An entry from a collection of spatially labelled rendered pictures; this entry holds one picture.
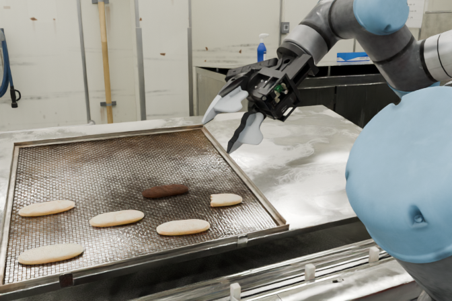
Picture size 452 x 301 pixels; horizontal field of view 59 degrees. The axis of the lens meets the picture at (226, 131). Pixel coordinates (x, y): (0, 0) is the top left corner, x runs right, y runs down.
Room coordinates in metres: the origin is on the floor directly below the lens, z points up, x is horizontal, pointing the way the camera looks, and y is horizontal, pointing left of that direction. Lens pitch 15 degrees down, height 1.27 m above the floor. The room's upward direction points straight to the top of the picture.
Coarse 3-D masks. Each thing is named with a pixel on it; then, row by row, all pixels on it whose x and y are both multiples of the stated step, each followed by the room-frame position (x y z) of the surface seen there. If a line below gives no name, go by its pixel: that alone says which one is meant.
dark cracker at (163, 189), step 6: (156, 186) 0.80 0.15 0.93; (162, 186) 0.80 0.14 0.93; (168, 186) 0.80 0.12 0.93; (174, 186) 0.80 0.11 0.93; (180, 186) 0.80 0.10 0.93; (186, 186) 0.82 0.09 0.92; (144, 192) 0.78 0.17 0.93; (150, 192) 0.78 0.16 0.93; (156, 192) 0.78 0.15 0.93; (162, 192) 0.78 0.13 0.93; (168, 192) 0.78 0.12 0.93; (174, 192) 0.78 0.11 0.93; (180, 192) 0.79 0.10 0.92
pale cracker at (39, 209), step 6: (36, 204) 0.71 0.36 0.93; (42, 204) 0.71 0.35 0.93; (48, 204) 0.71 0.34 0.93; (54, 204) 0.71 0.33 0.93; (60, 204) 0.71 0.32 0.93; (66, 204) 0.72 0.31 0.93; (72, 204) 0.72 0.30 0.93; (24, 210) 0.69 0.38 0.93; (30, 210) 0.69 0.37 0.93; (36, 210) 0.69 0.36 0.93; (42, 210) 0.69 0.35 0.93; (48, 210) 0.70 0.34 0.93; (54, 210) 0.70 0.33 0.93; (60, 210) 0.70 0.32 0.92; (66, 210) 0.71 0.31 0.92
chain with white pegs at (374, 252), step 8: (376, 248) 0.66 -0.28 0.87; (376, 256) 0.65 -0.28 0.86; (312, 264) 0.60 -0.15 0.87; (360, 264) 0.65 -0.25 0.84; (312, 272) 0.59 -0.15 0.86; (304, 280) 0.60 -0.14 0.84; (232, 288) 0.54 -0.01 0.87; (240, 288) 0.54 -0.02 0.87; (272, 288) 0.58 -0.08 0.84; (240, 296) 0.54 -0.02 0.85; (248, 296) 0.56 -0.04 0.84
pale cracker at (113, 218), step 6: (126, 210) 0.71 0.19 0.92; (132, 210) 0.71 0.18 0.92; (96, 216) 0.68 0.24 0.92; (102, 216) 0.68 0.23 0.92; (108, 216) 0.68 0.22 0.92; (114, 216) 0.68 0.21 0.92; (120, 216) 0.69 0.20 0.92; (126, 216) 0.69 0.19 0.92; (132, 216) 0.69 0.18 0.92; (138, 216) 0.69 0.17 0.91; (90, 222) 0.67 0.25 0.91; (96, 222) 0.67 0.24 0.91; (102, 222) 0.67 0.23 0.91; (108, 222) 0.67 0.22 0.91; (114, 222) 0.67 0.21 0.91; (120, 222) 0.68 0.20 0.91; (126, 222) 0.68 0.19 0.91
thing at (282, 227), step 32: (160, 128) 1.10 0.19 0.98; (192, 128) 1.13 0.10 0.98; (32, 160) 0.90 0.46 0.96; (64, 160) 0.91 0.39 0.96; (160, 160) 0.94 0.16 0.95; (224, 160) 0.96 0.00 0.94; (32, 192) 0.77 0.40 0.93; (96, 192) 0.78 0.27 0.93; (224, 192) 0.81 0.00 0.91; (256, 192) 0.81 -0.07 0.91; (32, 224) 0.66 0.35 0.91; (64, 224) 0.67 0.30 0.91; (160, 224) 0.69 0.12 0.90; (288, 224) 0.69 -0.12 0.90; (0, 256) 0.58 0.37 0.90; (96, 256) 0.59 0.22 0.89; (128, 256) 0.60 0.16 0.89; (160, 256) 0.60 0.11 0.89; (0, 288) 0.50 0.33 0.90
